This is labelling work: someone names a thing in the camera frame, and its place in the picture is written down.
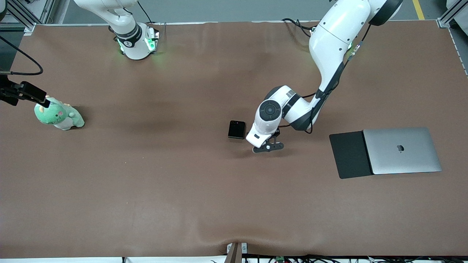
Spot black phone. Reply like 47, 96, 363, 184
228, 120, 246, 140

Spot black mouse pad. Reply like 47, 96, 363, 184
329, 131, 374, 179

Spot green dinosaur plush toy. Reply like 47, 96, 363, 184
34, 96, 85, 131

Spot brown table cover mat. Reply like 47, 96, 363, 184
0, 20, 468, 258

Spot silver laptop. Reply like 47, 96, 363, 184
363, 127, 442, 175

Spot aluminium frame profile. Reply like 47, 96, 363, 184
0, 0, 55, 35
437, 0, 468, 28

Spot metal table clamp bracket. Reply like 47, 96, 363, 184
226, 242, 248, 263

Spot black left arm base cables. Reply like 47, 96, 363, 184
282, 18, 317, 37

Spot black right arm base cable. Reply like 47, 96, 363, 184
137, 0, 167, 35

